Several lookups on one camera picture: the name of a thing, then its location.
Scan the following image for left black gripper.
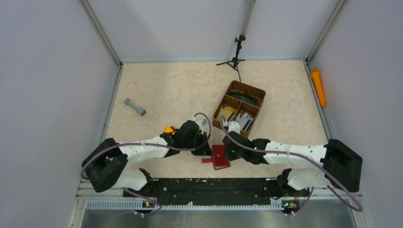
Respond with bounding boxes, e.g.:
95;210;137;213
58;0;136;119
182;131;213;156

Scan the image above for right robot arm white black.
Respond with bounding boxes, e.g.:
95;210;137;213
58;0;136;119
222;132;363;196

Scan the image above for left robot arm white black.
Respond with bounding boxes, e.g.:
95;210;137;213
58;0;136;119
81;119;212;196

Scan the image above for silver cards in basket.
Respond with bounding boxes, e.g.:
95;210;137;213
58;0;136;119
235;113;254;132

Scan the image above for gold card in basket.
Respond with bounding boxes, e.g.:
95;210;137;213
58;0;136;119
215;106;237;121

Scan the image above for yellow toy block car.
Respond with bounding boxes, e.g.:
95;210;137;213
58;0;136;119
164;126;176;134

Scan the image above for brown wicker divided basket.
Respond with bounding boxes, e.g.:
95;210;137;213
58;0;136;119
212;80;266;137

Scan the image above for black item in basket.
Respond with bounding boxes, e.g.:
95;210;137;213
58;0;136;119
229;91;258;106

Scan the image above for grey plastic connector piece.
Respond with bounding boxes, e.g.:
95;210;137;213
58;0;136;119
124;98;146;116

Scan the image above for black mini tripod stand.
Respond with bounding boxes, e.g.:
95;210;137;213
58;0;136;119
216;35;246;82

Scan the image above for orange flashlight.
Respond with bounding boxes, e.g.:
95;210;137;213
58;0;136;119
310;68;326;107

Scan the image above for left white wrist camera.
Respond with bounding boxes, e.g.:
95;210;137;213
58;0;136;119
192;117;208;133

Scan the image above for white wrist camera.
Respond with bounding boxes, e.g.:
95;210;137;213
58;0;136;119
227;121;241;134
192;117;208;133

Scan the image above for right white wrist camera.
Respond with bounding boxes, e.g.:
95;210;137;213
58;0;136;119
227;121;241;134

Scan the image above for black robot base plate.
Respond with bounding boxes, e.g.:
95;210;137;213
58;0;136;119
123;178;311;209

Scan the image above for white perforated cable duct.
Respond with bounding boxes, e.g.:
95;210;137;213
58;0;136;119
86;199;284;210

